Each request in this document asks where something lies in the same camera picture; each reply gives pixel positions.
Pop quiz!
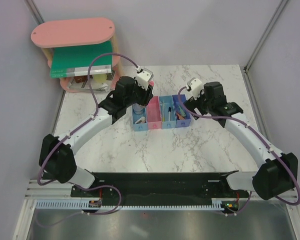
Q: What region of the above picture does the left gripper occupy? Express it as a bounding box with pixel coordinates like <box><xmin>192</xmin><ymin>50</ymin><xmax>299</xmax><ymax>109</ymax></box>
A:
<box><xmin>125</xmin><ymin>76</ymin><xmax>153</xmax><ymax>108</ymax></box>

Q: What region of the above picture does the clear round pin jar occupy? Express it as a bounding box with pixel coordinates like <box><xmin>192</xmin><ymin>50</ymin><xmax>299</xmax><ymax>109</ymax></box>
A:
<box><xmin>133</xmin><ymin>104</ymin><xmax>145</xmax><ymax>115</ymax></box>

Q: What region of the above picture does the light blue bin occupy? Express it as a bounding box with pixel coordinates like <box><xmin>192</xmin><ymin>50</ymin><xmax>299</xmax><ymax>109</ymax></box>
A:
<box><xmin>132</xmin><ymin>104</ymin><xmax>148</xmax><ymax>132</ymax></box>
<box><xmin>159</xmin><ymin>95</ymin><xmax>176</xmax><ymax>129</ymax></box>

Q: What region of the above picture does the orange highlighter marker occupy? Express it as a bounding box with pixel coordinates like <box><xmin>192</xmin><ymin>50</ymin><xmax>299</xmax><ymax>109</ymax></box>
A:
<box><xmin>176</xmin><ymin>112</ymin><xmax>186</xmax><ymax>120</ymax></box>

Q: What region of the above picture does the dark blue plastic bin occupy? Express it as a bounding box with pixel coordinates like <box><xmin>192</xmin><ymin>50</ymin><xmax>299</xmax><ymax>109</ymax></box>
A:
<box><xmin>172</xmin><ymin>95</ymin><xmax>191</xmax><ymax>128</ymax></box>

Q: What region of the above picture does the black white pen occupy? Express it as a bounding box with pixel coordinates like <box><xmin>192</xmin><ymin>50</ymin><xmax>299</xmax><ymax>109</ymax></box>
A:
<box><xmin>168</xmin><ymin>107</ymin><xmax>171</xmax><ymax>122</ymax></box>

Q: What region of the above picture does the pink plastic bin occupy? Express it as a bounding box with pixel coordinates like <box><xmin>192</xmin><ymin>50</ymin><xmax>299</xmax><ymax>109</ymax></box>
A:
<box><xmin>146</xmin><ymin>96</ymin><xmax>162</xmax><ymax>130</ymax></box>

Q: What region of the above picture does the yellow capped pen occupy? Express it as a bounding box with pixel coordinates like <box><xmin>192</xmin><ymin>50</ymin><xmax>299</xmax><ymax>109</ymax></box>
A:
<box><xmin>161</xmin><ymin>102</ymin><xmax>165</xmax><ymax>122</ymax></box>

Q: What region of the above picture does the green eraser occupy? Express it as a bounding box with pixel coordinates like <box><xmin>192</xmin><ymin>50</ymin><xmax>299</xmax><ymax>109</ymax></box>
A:
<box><xmin>178</xmin><ymin>105</ymin><xmax>186</xmax><ymax>112</ymax></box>

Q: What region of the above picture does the pink capped bottle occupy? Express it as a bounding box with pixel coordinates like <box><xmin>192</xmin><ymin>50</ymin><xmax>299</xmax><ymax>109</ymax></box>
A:
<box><xmin>148</xmin><ymin>80</ymin><xmax>154</xmax><ymax>88</ymax></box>

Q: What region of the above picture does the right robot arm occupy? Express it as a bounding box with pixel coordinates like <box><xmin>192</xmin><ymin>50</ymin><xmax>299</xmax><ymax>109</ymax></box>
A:
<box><xmin>181</xmin><ymin>78</ymin><xmax>300</xmax><ymax>205</ymax></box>

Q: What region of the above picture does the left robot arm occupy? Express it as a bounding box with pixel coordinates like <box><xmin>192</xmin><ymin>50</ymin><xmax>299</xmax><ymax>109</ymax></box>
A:
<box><xmin>37</xmin><ymin>71</ymin><xmax>154</xmax><ymax>197</ymax></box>

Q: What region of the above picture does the yellow cup on shelf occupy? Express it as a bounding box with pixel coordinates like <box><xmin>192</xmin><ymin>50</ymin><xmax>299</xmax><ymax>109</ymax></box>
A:
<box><xmin>92</xmin><ymin>74</ymin><xmax>107</xmax><ymax>84</ymax></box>

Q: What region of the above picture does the brown toy on shelf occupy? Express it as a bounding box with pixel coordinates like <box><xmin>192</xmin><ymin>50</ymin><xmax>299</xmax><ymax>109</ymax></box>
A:
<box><xmin>74</xmin><ymin>76</ymin><xmax>87</xmax><ymax>84</ymax></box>

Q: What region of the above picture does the green book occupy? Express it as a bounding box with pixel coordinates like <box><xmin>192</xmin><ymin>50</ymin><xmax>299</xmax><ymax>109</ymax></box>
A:
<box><xmin>50</xmin><ymin>41</ymin><xmax>112</xmax><ymax>79</ymax></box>

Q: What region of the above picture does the pink wooden shelf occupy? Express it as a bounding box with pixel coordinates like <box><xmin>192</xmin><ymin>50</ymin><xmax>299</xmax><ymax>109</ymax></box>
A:
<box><xmin>31</xmin><ymin>17</ymin><xmax>118</xmax><ymax>93</ymax></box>

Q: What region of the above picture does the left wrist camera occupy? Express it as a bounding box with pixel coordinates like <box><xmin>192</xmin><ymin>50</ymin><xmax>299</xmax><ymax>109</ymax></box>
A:
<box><xmin>134</xmin><ymin>66</ymin><xmax>154</xmax><ymax>90</ymax></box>

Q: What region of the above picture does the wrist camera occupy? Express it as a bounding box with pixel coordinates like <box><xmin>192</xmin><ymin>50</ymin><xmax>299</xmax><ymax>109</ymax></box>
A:
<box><xmin>134</xmin><ymin>66</ymin><xmax>154</xmax><ymax>90</ymax></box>
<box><xmin>186</xmin><ymin>77</ymin><xmax>204</xmax><ymax>100</ymax></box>

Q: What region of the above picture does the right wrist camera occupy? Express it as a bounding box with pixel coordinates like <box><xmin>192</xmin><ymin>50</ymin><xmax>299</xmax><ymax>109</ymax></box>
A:
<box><xmin>186</xmin><ymin>77</ymin><xmax>204</xmax><ymax>100</ymax></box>

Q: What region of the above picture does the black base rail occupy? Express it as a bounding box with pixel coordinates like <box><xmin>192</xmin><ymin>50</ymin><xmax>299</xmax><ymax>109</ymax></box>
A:
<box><xmin>71</xmin><ymin>172</ymin><xmax>249</xmax><ymax>206</ymax></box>

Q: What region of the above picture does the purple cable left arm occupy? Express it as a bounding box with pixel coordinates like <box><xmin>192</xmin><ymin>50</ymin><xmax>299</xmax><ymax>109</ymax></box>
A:
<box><xmin>36</xmin><ymin>53</ymin><xmax>143</xmax><ymax>227</ymax></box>

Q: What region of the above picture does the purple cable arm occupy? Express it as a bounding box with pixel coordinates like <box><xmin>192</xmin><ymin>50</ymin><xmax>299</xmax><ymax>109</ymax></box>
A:
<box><xmin>177</xmin><ymin>86</ymin><xmax>300</xmax><ymax>217</ymax></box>
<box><xmin>36</xmin><ymin>53</ymin><xmax>143</xmax><ymax>227</ymax></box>

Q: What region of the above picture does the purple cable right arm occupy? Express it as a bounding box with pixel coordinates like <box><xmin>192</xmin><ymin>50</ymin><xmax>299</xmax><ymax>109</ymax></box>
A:
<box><xmin>177</xmin><ymin>86</ymin><xmax>300</xmax><ymax>217</ymax></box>

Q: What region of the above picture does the aluminium frame post right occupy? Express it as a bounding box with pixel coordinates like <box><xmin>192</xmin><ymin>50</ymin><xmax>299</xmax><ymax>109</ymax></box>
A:
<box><xmin>242</xmin><ymin>0</ymin><xmax>290</xmax><ymax>74</ymax></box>

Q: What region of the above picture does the aluminium frame post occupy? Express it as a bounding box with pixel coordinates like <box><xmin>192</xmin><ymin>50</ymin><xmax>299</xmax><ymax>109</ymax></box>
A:
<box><xmin>242</xmin><ymin>0</ymin><xmax>290</xmax><ymax>74</ymax></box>
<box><xmin>24</xmin><ymin>0</ymin><xmax>45</xmax><ymax>25</ymax></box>

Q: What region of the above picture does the aluminium frame post left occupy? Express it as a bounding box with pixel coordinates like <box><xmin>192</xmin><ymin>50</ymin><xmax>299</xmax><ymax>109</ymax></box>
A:
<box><xmin>24</xmin><ymin>0</ymin><xmax>45</xmax><ymax>25</ymax></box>

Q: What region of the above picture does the white cable duct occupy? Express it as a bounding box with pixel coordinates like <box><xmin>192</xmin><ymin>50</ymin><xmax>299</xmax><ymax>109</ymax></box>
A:
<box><xmin>35</xmin><ymin>199</ymin><xmax>233</xmax><ymax>211</ymax></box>

